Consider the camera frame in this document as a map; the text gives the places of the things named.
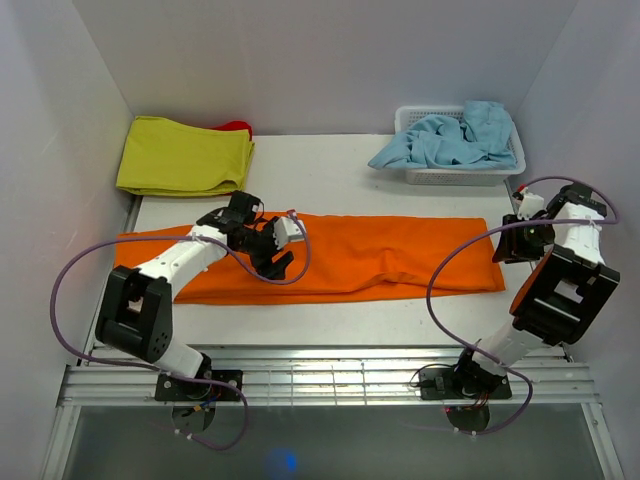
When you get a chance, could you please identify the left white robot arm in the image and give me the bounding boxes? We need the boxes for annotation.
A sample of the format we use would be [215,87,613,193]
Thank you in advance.
[95,191,308,400]

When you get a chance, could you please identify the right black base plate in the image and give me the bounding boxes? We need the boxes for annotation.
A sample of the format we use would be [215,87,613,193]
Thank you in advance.
[417,365,512,400]

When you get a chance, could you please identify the white plastic basket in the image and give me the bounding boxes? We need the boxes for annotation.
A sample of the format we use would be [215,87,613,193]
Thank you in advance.
[394,105,526,187]

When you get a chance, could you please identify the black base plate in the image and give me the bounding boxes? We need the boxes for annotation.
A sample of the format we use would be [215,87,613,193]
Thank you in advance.
[153,370,243,403]
[417,365,512,400]

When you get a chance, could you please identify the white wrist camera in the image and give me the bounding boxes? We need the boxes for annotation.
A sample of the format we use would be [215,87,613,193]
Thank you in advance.
[273,214,306,250]
[512,187,545,220]

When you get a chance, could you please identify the light blue trousers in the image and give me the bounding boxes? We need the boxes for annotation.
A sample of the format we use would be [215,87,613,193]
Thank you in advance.
[368,101,517,170]

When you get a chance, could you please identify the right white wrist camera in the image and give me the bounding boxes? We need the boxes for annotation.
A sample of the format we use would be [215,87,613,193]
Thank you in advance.
[512,187,545,220]

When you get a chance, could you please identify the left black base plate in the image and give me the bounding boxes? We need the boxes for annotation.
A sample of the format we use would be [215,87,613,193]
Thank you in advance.
[153,370,243,403]

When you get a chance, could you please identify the orange trousers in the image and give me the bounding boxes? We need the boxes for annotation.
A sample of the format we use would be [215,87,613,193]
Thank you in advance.
[114,212,507,305]

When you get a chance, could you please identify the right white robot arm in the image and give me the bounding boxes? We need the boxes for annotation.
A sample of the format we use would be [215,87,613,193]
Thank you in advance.
[451,182,620,397]

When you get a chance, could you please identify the folded yellow trousers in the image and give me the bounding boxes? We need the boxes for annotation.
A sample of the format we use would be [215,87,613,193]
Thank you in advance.
[116,116,255,198]

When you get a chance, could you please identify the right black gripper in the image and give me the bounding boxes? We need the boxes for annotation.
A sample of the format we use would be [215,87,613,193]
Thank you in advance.
[490,213,556,264]

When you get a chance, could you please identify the folded red trousers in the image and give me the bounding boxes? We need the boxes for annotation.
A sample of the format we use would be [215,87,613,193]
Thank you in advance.
[211,120,253,139]

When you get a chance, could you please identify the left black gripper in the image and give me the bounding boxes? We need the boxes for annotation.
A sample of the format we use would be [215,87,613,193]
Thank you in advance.
[234,216,292,282]

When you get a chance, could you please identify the aluminium rail frame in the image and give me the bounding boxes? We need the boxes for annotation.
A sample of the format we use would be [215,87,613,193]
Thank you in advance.
[40,184,626,480]

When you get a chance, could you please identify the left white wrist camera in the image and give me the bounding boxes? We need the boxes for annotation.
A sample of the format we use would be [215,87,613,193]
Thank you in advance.
[273,214,306,250]

